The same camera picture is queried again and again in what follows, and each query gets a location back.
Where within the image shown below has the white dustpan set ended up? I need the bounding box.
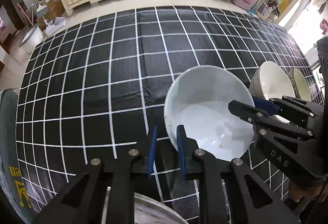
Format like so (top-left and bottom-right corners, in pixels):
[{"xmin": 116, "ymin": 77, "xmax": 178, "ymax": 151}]
[{"xmin": 42, "ymin": 16, "xmax": 66, "ymax": 37}]

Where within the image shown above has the white mop bucket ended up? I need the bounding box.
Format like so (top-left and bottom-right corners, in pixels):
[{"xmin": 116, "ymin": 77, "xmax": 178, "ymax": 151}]
[{"xmin": 19, "ymin": 23, "xmax": 44, "ymax": 54}]

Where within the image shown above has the white bowl red pattern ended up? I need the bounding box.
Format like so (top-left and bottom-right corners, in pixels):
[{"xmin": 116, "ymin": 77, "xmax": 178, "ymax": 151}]
[{"xmin": 164, "ymin": 65, "xmax": 254, "ymax": 161}]

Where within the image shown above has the green patterned bowl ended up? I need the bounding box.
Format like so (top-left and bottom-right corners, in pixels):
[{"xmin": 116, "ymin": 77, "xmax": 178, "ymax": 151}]
[{"xmin": 287, "ymin": 69, "xmax": 311, "ymax": 101}]

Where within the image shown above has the cream white bowl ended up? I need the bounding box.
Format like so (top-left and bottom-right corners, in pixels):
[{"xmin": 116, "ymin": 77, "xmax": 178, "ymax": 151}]
[{"xmin": 248, "ymin": 60, "xmax": 297, "ymax": 125}]

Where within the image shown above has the black white checked tablecloth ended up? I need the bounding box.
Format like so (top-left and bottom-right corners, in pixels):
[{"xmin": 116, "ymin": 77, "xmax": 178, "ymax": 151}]
[{"xmin": 16, "ymin": 6, "xmax": 323, "ymax": 223}]

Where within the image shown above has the plain white plate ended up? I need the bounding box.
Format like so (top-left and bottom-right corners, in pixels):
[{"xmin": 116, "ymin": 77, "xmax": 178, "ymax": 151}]
[{"xmin": 134, "ymin": 193, "xmax": 187, "ymax": 224}]

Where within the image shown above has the person right hand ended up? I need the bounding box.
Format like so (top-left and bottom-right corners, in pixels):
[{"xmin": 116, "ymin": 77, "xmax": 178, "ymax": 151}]
[{"xmin": 288, "ymin": 181, "xmax": 327, "ymax": 202}]

